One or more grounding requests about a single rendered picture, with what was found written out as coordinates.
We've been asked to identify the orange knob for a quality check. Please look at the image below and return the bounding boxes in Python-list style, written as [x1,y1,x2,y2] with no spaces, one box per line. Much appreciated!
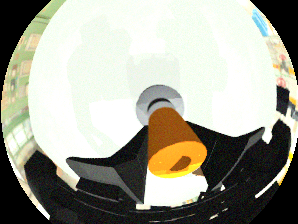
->
[148,108,208,179]

